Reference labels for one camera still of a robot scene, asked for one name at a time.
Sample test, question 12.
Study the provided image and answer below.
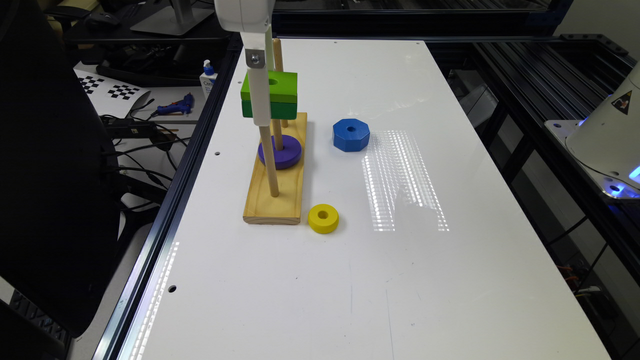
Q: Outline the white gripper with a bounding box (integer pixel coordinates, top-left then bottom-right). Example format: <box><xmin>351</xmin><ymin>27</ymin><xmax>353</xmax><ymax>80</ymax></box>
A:
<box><xmin>214</xmin><ymin>0</ymin><xmax>275</xmax><ymax>127</ymax></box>

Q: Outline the green square block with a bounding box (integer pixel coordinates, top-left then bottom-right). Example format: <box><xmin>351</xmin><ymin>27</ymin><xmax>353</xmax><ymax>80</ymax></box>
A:
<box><xmin>240</xmin><ymin>71</ymin><xmax>298</xmax><ymax>120</ymax></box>

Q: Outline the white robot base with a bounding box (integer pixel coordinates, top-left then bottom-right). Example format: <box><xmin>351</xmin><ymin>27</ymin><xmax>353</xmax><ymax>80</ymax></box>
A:
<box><xmin>545</xmin><ymin>67</ymin><xmax>639</xmax><ymax>200</ymax></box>

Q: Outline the blue octagonal block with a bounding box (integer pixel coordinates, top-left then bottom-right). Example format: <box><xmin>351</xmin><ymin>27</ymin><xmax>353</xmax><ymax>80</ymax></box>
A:
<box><xmin>333</xmin><ymin>118</ymin><xmax>370</xmax><ymax>152</ymax></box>

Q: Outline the white lotion bottle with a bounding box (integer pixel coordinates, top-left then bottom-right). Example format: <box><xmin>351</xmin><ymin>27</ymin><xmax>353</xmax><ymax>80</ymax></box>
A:
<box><xmin>199</xmin><ymin>59</ymin><xmax>217</xmax><ymax>98</ymax></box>

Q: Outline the grey monitor stand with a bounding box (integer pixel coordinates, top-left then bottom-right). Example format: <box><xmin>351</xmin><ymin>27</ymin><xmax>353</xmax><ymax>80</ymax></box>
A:
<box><xmin>130</xmin><ymin>0</ymin><xmax>214</xmax><ymax>36</ymax></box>

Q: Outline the near wooden peg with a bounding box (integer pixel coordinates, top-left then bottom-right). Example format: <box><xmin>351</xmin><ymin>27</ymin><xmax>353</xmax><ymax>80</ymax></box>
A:
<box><xmin>259</xmin><ymin>126</ymin><xmax>279</xmax><ymax>197</ymax></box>

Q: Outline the middle wooden peg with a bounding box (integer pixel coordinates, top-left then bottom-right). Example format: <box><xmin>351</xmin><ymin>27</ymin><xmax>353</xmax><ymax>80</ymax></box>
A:
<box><xmin>271</xmin><ymin>119</ymin><xmax>284</xmax><ymax>151</ymax></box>

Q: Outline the blue glue gun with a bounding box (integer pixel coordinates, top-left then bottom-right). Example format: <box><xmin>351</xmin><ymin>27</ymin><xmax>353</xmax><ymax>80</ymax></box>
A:
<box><xmin>156</xmin><ymin>93</ymin><xmax>194</xmax><ymax>115</ymax></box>

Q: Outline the checkerboard calibration sheet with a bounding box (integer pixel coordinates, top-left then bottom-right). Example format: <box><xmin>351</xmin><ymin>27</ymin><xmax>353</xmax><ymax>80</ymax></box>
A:
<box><xmin>75</xmin><ymin>69</ymin><xmax>150</xmax><ymax>118</ymax></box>

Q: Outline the black computer mouse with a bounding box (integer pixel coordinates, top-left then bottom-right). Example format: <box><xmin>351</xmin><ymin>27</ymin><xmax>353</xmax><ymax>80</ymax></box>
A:
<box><xmin>84</xmin><ymin>12</ymin><xmax>121</xmax><ymax>31</ymax></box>

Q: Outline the wooden peg base board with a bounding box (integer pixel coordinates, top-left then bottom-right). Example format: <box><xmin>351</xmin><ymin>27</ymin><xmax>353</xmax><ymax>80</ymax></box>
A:
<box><xmin>243</xmin><ymin>112</ymin><xmax>307</xmax><ymax>225</ymax></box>

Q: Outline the purple round ring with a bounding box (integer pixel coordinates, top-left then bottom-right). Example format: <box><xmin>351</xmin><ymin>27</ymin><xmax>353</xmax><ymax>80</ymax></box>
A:
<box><xmin>257</xmin><ymin>134</ymin><xmax>304</xmax><ymax>171</ymax></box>

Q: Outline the yellow round ring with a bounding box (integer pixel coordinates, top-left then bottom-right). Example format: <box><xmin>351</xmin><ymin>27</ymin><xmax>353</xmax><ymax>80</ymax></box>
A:
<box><xmin>307</xmin><ymin>203</ymin><xmax>340</xmax><ymax>235</ymax></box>

